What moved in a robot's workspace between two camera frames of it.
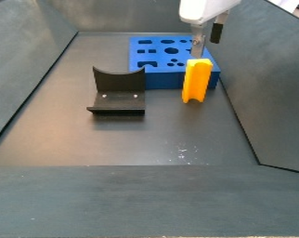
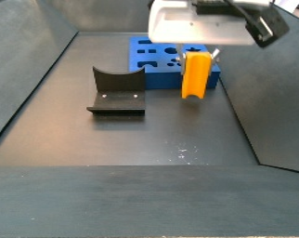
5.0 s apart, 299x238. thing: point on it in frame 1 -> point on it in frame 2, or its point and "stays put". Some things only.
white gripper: (199, 11) -> (175, 23)
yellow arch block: (196, 79) stays put
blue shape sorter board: (163, 56) stays put
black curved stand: (119, 93) stays put
